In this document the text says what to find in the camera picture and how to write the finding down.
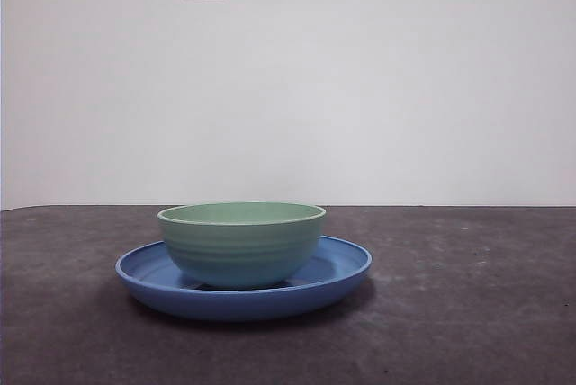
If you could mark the green ribbed bowl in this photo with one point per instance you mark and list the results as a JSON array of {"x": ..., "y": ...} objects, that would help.
[{"x": 240, "y": 250}]

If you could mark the blue plate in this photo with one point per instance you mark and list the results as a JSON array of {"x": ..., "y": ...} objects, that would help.
[{"x": 243, "y": 306}]

